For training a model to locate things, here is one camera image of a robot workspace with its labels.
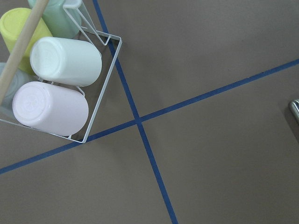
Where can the steel muddler black tip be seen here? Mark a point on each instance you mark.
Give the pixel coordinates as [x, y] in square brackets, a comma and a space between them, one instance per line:
[294, 108]

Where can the white cup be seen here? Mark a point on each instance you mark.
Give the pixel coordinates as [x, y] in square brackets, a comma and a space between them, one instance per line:
[66, 61]

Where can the pink cup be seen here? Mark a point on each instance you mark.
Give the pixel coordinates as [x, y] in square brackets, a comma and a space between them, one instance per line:
[50, 108]

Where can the mint green cup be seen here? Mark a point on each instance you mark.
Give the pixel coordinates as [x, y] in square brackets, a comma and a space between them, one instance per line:
[58, 21]

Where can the grey blue cup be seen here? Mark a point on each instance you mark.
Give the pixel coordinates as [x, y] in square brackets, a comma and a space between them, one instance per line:
[20, 78]

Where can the white wire cup rack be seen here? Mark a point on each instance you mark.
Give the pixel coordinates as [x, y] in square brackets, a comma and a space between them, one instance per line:
[78, 13]

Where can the wooden rack handle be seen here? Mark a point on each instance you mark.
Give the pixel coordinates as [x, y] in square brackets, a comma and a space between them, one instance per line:
[21, 45]

